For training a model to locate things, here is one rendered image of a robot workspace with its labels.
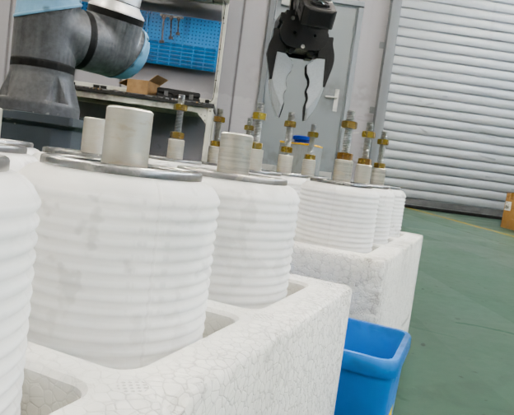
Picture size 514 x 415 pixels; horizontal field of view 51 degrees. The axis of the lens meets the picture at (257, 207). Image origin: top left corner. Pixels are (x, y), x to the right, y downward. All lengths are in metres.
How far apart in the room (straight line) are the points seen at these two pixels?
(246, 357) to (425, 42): 6.15
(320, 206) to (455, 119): 5.77
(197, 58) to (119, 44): 4.75
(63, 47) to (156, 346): 0.91
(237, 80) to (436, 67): 2.15
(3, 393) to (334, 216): 0.49
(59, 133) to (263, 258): 0.77
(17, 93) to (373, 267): 0.74
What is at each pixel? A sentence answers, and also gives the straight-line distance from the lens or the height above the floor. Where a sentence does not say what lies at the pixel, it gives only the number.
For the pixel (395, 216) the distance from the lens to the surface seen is 0.87.
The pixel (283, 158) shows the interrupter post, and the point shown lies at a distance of 0.80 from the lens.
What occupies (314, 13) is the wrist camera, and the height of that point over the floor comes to 0.46.
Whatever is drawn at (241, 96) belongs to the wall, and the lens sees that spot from 5.97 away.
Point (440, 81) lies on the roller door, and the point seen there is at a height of 1.40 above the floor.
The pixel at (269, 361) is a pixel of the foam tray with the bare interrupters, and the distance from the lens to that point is 0.27.
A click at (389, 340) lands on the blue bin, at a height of 0.11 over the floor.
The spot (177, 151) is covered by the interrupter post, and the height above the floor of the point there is 0.26.
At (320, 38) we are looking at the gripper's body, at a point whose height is 0.45.
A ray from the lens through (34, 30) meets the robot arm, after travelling 1.11.
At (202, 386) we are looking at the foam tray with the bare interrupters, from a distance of 0.21.
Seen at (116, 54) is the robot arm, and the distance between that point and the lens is 1.18.
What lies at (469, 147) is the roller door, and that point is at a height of 0.73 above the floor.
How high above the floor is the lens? 0.26
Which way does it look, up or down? 5 degrees down
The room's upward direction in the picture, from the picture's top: 8 degrees clockwise
